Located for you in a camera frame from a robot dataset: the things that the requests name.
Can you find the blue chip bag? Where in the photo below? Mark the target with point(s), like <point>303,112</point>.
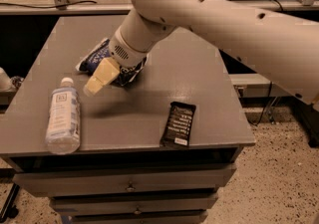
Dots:
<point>90,62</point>

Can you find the white object at left edge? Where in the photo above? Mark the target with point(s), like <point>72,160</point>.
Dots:
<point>5,81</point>

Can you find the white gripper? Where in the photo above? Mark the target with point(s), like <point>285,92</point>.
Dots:
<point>126,53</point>

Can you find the black snack bar wrapper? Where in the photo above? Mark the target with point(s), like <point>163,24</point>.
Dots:
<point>178,125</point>

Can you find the black stand leg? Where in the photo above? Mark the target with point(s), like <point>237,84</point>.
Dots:
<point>9,210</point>

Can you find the clear plastic water bottle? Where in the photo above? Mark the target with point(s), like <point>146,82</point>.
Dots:
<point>63,130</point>

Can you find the grey metal frame rail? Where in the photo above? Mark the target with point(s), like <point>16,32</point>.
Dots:
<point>93,8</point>

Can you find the top drawer knob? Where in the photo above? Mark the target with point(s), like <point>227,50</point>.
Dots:
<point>130,187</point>

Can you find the middle drawer knob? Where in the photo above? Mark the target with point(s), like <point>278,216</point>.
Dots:
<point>138,211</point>

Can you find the grey drawer cabinet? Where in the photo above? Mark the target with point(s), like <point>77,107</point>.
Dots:
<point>121,130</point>

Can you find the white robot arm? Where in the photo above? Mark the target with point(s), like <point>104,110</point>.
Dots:
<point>282,48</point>

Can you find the drawer knob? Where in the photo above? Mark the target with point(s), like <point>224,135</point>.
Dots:
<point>138,211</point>
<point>130,187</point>

